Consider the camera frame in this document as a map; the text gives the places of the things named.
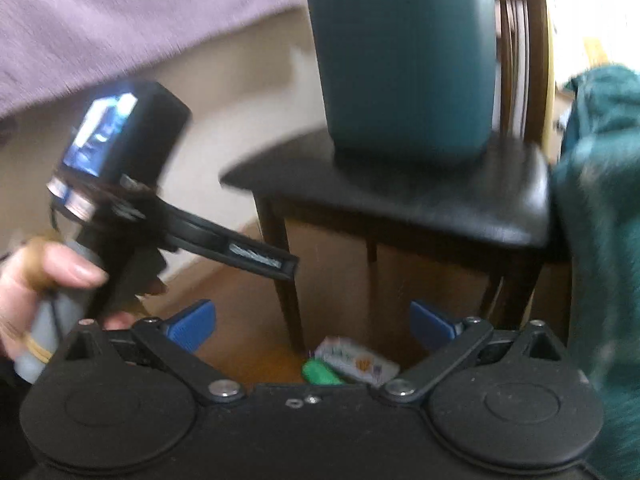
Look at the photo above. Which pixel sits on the green cylindrical can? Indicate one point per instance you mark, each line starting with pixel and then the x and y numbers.
pixel 316 372

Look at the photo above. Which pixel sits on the wooden chair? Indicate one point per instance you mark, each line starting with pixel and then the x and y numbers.
pixel 491 214

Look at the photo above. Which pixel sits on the purple fleece robe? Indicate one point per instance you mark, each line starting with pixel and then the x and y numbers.
pixel 54 48

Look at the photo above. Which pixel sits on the person's left hand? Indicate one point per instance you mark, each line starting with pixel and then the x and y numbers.
pixel 38 267

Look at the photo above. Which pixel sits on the white biscuit box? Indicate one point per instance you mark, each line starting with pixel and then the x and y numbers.
pixel 355 361

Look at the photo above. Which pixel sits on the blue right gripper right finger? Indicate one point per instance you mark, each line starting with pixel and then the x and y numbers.
pixel 431 328

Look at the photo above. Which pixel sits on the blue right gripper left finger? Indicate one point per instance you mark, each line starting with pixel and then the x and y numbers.
pixel 192 326

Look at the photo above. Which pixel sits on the teal plaid blanket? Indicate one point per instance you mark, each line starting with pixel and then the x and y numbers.
pixel 596 189

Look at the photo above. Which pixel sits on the teal plastic trash bin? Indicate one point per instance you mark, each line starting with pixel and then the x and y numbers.
pixel 408 79

